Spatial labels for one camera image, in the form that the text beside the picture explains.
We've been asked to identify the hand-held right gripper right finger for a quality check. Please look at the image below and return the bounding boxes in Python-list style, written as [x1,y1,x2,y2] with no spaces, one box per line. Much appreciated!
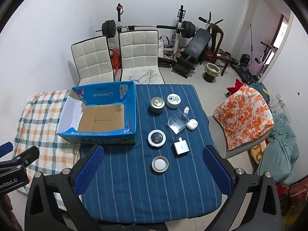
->
[203,145,283,231]

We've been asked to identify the white barbell rack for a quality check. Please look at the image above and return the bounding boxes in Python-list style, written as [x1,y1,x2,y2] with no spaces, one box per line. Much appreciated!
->
[115,3,187,56]

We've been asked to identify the plaid blanket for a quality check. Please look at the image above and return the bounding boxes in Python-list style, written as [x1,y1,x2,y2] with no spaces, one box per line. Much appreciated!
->
[14,90,82,210]

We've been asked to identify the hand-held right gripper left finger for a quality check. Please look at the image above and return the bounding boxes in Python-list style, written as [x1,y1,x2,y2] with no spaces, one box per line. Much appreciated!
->
[24,144,105,231]

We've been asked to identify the brown wooden chair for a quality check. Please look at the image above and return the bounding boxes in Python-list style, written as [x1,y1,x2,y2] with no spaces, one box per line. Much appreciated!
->
[207,23,233,76]

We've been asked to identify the black weight bench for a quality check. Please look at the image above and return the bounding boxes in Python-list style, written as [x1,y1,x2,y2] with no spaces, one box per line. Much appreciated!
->
[171,28,212,79]

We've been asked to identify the black barbell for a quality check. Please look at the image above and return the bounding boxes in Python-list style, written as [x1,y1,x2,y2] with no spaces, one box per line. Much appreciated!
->
[96,19,196,39]

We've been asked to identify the clear acrylic box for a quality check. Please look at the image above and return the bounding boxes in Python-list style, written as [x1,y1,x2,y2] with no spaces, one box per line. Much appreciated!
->
[168,111,190,134]

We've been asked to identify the white quilted chair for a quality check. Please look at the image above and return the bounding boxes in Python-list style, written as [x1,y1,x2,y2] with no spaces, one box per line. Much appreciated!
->
[118,30,166,85]
[71,36,115,86]

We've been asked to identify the silver round push light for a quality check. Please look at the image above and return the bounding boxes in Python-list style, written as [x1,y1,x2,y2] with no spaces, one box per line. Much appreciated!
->
[150,97,166,114]

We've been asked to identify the black and white round compact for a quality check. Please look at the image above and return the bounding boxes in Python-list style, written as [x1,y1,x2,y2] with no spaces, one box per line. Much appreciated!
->
[147,129,166,148]

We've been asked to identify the red cloth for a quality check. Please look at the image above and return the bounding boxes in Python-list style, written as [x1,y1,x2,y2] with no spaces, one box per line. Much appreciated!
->
[227,79,244,94]

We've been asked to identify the wire clothes hangers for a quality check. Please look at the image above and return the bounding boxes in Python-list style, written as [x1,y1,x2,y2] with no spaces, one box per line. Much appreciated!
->
[129,70,156,85]

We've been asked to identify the yellow patterned cushion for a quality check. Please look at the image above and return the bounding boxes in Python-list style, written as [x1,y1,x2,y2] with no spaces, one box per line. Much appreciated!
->
[249,141,267,166]

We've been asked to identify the blue cardboard box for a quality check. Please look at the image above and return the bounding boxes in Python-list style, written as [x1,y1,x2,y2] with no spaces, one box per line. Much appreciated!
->
[56,81,137,145]

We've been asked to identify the white round jar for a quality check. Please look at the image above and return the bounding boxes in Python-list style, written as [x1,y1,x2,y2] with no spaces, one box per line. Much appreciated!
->
[167,93,182,109]

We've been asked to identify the grey chair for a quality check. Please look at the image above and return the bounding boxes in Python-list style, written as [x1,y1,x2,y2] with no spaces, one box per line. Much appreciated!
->
[207,115,267,160]

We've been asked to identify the teal blanket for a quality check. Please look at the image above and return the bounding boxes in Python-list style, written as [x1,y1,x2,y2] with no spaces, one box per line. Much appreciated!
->
[255,112,300,182]

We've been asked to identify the black exercise machine handlebar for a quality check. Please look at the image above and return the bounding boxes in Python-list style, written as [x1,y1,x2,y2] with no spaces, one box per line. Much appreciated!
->
[198,12,224,26]

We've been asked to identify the black trash bin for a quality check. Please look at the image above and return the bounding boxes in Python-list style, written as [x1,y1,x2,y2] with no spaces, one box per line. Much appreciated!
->
[203,63,220,83]

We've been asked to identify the clear packing tape roll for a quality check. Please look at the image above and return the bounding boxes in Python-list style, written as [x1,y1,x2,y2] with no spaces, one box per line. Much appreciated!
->
[151,156,168,173]

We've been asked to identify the orange floral cloth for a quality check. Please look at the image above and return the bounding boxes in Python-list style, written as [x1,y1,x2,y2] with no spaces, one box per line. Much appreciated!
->
[214,87,275,151]

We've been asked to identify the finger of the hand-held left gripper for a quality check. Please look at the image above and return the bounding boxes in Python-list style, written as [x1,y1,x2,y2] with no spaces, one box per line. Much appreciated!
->
[0,145,40,172]
[0,141,14,153]

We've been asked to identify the small white rectangular box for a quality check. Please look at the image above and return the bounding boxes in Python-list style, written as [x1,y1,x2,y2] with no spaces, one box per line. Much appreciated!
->
[173,137,189,155]

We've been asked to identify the red plastic bag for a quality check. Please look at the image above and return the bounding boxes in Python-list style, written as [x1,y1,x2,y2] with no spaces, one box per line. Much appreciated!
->
[110,49,122,76]

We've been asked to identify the white earbud case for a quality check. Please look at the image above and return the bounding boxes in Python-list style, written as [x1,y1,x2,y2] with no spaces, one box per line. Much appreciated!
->
[186,119,199,131]

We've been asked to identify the blue striped tablecloth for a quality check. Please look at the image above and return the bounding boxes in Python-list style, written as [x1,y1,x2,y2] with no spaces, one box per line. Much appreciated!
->
[79,84,223,224]

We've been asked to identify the red printed bag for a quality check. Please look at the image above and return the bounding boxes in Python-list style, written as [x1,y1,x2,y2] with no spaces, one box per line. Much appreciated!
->
[277,178,306,222]

